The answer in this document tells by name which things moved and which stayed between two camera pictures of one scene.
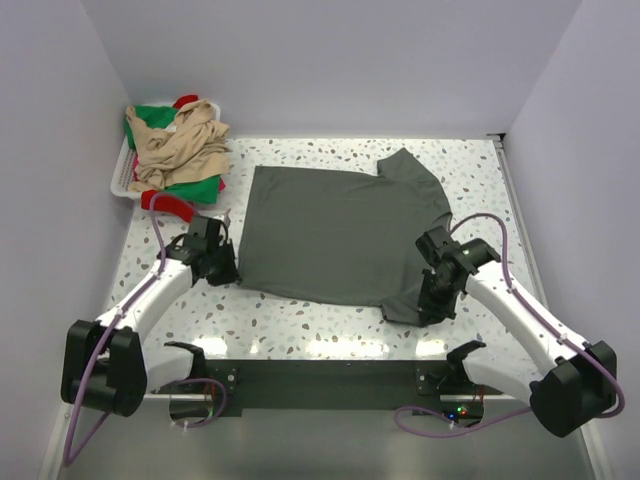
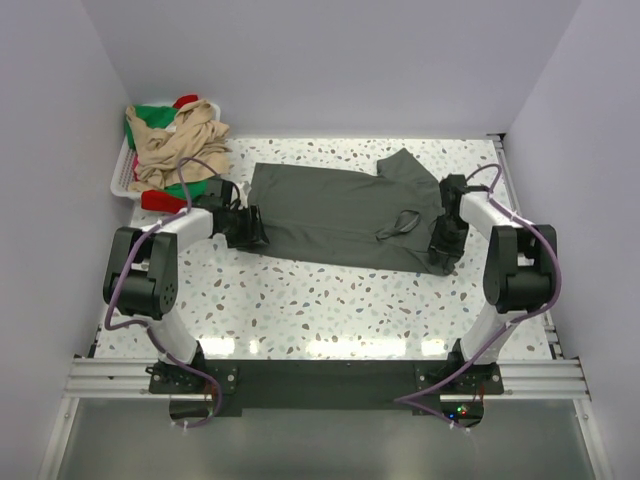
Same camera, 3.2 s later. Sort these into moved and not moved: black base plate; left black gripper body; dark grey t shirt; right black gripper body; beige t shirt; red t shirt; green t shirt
Moved: left black gripper body; right black gripper body; dark grey t shirt
Not moved: beige t shirt; green t shirt; black base plate; red t shirt
